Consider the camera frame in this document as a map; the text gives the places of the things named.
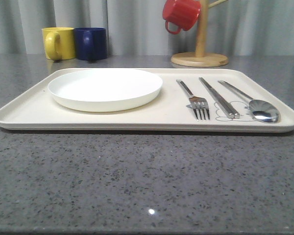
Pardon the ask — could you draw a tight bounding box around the cream rabbit serving tray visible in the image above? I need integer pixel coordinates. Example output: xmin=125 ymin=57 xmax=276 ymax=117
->
xmin=0 ymin=68 xmax=294 ymax=133

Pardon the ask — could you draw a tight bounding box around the silver metal fork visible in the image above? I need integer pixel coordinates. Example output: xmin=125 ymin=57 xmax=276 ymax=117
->
xmin=176 ymin=79 xmax=210 ymax=121

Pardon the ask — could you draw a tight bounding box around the white round plate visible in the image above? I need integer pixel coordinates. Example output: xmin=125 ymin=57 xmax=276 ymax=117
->
xmin=48 ymin=68 xmax=163 ymax=112

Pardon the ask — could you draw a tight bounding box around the wooden mug tree stand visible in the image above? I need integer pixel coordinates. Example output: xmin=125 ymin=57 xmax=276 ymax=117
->
xmin=171 ymin=0 xmax=228 ymax=68

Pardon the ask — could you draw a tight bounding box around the silver metal spoon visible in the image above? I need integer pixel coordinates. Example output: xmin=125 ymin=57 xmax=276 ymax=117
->
xmin=218 ymin=80 xmax=281 ymax=124

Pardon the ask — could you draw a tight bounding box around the yellow mug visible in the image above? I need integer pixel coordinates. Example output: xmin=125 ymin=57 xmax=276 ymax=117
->
xmin=42 ymin=27 xmax=76 ymax=61

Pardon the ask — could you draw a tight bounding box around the dark blue mug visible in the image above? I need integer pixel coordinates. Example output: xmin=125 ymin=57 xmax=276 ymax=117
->
xmin=73 ymin=27 xmax=108 ymax=61

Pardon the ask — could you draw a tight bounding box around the red ribbed mug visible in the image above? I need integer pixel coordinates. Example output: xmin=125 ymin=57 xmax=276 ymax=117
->
xmin=162 ymin=0 xmax=201 ymax=35

